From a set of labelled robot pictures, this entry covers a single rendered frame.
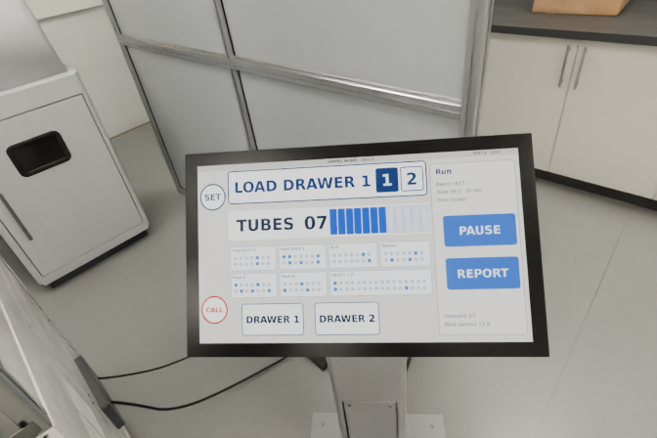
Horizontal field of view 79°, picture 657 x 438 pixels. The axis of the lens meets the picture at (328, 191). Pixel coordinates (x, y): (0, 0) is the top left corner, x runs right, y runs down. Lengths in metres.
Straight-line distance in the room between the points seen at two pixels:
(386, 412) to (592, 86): 1.89
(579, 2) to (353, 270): 2.20
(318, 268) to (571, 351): 1.44
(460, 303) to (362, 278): 0.14
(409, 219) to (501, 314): 0.18
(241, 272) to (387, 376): 0.40
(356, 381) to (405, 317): 0.33
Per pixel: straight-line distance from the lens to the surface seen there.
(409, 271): 0.60
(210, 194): 0.64
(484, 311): 0.62
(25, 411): 0.71
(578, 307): 2.06
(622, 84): 2.39
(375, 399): 0.96
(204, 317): 0.66
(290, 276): 0.61
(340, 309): 0.61
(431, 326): 0.61
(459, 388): 1.72
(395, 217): 0.59
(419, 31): 1.12
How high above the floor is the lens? 1.49
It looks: 35 degrees down
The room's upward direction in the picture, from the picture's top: 8 degrees counter-clockwise
